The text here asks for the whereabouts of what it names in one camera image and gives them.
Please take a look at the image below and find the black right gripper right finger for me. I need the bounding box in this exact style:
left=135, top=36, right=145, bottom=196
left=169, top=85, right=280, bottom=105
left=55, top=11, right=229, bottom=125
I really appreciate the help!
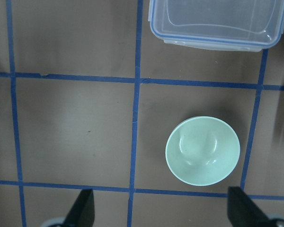
left=227, top=186, right=275, bottom=227

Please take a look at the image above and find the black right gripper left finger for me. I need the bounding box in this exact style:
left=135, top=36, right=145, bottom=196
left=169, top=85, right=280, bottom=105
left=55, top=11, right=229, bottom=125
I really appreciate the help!
left=62, top=189, right=95, bottom=227

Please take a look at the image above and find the green bowl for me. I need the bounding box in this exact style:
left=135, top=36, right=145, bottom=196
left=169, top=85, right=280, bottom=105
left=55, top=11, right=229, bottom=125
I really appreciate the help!
left=165, top=116, right=240, bottom=186

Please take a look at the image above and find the clear plastic container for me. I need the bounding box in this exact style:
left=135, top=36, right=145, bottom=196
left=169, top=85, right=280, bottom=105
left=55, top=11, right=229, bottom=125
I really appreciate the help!
left=148, top=0, right=284, bottom=52

